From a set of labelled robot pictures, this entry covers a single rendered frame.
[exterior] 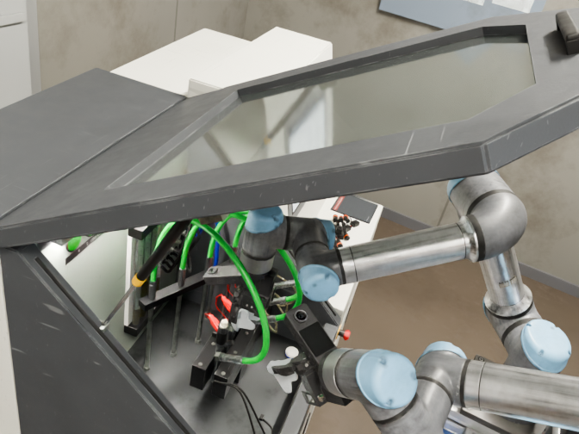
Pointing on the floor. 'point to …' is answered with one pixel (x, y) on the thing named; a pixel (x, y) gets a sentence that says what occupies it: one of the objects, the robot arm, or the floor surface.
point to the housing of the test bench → (87, 138)
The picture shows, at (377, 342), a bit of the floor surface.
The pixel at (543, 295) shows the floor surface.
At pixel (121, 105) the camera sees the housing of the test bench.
